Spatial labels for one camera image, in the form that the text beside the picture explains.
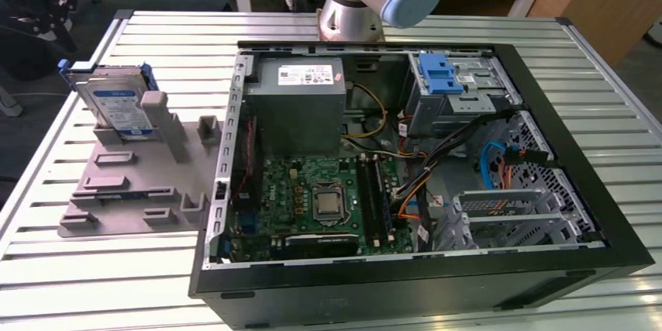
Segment CPU socket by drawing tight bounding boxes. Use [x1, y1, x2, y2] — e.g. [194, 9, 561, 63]
[307, 181, 348, 227]

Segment black cable bundle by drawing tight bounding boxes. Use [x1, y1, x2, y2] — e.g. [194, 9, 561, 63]
[411, 109, 523, 253]

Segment silver CPU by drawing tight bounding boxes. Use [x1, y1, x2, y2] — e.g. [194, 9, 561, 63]
[314, 190, 343, 218]

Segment green Dell motherboard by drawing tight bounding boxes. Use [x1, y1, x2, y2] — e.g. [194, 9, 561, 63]
[227, 154, 415, 262]

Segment orange and black power wire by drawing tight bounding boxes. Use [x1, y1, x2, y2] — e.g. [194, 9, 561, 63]
[499, 144, 555, 196]

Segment blue data wire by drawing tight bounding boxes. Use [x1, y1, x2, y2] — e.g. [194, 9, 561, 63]
[479, 143, 507, 192]

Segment grey parts rack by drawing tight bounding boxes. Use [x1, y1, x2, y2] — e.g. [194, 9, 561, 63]
[56, 90, 227, 239]

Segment yellow wire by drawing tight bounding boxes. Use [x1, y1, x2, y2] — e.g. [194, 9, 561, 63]
[342, 81, 390, 141]

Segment grey metal foot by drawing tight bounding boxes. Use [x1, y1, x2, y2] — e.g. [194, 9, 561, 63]
[0, 84, 25, 118]

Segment black RAM slot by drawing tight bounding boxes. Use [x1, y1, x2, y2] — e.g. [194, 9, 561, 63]
[355, 155, 382, 245]

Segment grey Dell power supply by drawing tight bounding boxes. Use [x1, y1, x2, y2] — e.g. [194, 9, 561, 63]
[242, 55, 347, 157]

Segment RAM stick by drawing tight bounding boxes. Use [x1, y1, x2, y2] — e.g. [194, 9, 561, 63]
[375, 158, 398, 237]

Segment wooden cabinet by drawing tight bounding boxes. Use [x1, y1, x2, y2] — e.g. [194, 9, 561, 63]
[526, 0, 662, 71]

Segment hard disk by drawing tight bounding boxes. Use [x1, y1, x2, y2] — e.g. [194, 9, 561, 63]
[57, 58, 159, 142]

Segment grey metal drive cage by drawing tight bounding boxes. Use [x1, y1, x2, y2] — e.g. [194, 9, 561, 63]
[406, 50, 522, 138]

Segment black graphics card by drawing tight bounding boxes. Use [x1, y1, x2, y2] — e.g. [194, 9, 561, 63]
[268, 232, 360, 260]

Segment silver disk bay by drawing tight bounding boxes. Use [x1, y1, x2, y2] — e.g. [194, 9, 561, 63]
[447, 187, 591, 250]

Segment red and black wires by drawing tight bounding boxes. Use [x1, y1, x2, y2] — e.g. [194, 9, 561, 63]
[395, 109, 430, 160]

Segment black open PC case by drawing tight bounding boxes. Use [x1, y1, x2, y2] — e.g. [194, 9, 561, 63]
[185, 38, 655, 330]

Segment orange and white wire bundle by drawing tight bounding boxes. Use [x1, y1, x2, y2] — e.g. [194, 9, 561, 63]
[392, 175, 434, 223]

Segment blue plastic drive latch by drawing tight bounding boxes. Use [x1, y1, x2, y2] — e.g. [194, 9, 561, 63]
[418, 53, 466, 96]

